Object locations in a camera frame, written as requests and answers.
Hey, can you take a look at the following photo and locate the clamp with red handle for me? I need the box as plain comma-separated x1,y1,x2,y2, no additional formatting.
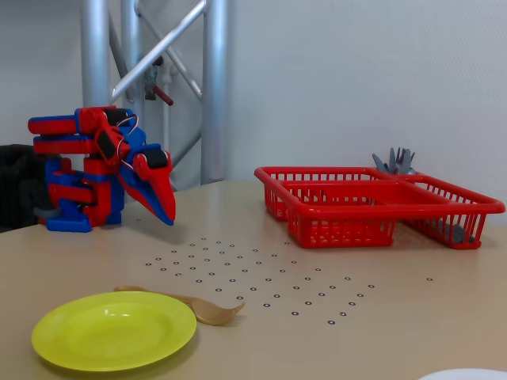
142,56,174,107

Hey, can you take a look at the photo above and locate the tan wooden fork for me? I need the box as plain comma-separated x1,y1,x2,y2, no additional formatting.
113,285,246,327

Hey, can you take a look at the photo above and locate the black fabric object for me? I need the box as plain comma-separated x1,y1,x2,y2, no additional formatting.
0,144,52,230

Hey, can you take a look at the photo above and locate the aluminium truss frame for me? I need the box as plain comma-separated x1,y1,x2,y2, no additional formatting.
80,0,229,187

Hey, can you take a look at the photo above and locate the lime green plastic plate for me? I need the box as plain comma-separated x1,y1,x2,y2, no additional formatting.
30,291,198,373

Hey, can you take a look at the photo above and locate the blue gripper with motor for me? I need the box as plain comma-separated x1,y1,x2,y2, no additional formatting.
117,125,177,228

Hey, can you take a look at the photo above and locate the white round disc base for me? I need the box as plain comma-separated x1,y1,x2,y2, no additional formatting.
417,367,507,380

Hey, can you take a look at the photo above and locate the red plastic dish basket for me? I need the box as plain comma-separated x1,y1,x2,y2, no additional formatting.
253,165,507,251

